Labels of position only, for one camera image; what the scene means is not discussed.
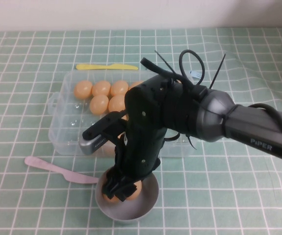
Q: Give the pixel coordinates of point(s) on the pink plastic knife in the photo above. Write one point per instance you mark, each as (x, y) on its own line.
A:
(45, 167)

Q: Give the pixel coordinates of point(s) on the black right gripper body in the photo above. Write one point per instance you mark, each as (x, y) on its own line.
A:
(143, 149)

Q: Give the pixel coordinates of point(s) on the grey round bowl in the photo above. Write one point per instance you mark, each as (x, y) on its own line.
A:
(143, 208)

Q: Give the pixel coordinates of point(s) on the green white checkered tablecloth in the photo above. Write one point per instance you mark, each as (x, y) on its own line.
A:
(229, 195)

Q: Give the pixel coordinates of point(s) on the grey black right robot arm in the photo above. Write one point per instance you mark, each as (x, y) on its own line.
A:
(253, 127)

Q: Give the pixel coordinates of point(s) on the yellow plastic knife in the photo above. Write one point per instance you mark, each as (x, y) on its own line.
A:
(94, 67)

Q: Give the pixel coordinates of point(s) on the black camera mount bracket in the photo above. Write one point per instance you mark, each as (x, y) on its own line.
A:
(101, 124)

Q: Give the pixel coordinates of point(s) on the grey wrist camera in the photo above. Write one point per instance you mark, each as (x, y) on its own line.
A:
(91, 147)

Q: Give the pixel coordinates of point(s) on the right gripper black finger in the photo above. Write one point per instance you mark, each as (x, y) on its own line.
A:
(121, 179)
(121, 193)

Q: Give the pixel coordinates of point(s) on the clear plastic egg box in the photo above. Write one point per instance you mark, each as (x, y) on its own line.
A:
(62, 117)

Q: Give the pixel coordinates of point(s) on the blue plastic fork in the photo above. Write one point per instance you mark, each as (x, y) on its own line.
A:
(195, 73)

